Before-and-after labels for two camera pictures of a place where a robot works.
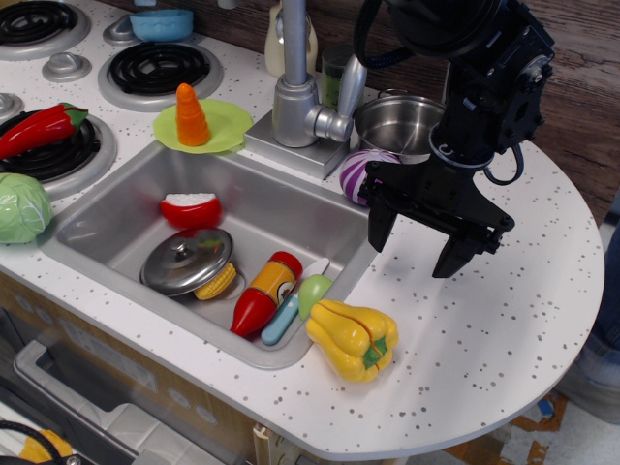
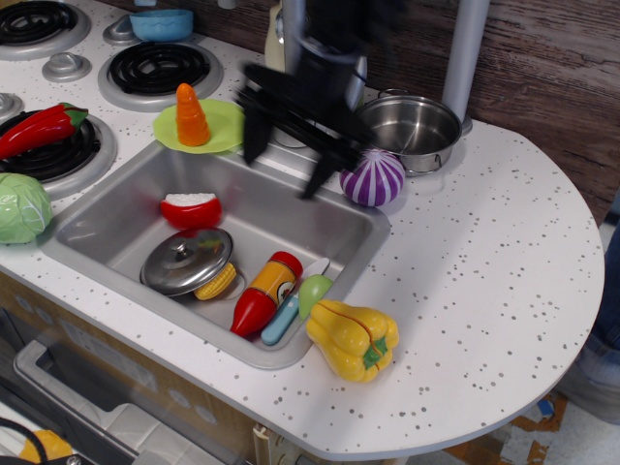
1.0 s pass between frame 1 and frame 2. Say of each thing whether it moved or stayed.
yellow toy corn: stayed
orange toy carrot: stayed
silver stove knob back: stayed
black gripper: moved
